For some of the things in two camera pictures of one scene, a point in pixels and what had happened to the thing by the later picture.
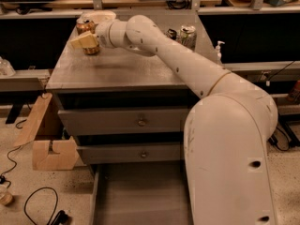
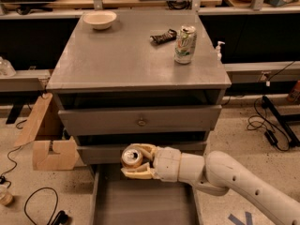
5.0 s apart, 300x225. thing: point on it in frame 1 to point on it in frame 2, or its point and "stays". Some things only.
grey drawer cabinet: x=126 y=107 stays
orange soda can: x=87 y=26 to x=131 y=157
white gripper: x=103 y=34 to x=168 y=164
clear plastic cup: x=6 y=197 stays
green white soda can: x=187 y=37 stays
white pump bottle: x=217 y=49 stays
